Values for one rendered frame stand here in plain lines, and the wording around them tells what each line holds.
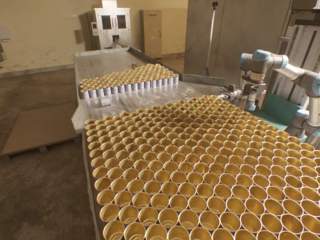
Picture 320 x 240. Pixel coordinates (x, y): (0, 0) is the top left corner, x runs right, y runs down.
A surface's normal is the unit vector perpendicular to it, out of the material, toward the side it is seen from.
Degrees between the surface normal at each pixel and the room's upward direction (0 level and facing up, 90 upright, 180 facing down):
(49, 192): 0
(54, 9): 90
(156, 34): 90
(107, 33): 90
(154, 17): 90
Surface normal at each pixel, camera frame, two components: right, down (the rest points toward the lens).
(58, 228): 0.00, -0.85
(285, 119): -0.93, 0.20
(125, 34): 0.42, 0.48
